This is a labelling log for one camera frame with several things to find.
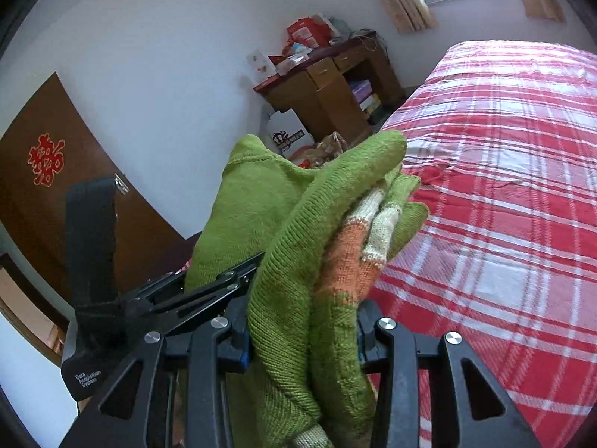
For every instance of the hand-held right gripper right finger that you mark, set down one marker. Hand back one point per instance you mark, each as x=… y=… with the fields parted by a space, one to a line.
x=368 y=350

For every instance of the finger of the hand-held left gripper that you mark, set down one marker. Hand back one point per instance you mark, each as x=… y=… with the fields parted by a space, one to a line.
x=210 y=291
x=161 y=284

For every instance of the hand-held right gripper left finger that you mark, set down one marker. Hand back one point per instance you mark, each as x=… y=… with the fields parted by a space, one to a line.
x=243 y=352

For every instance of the green knitted striped sweater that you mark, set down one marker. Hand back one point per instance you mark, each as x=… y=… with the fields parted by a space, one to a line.
x=280 y=266

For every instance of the brown wooden door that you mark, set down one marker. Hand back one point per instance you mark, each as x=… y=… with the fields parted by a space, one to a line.
x=56 y=224

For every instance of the red paper door decoration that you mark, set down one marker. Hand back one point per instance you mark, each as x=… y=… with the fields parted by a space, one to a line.
x=45 y=159

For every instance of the white paper bag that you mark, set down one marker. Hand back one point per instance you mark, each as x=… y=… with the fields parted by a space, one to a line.
x=289 y=133

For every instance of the beige woven bag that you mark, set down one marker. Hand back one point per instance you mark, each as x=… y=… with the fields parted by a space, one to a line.
x=332 y=145

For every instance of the red plaid bed sheet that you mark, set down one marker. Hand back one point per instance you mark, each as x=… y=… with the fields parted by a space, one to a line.
x=489 y=196

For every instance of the brown wooden desk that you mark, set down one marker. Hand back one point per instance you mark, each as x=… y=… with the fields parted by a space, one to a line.
x=326 y=102

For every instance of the stack of boxes under desk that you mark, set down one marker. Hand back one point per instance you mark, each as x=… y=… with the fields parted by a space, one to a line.
x=364 y=98

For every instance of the red gift bag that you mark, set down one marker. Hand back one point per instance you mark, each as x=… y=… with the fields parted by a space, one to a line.
x=308 y=32

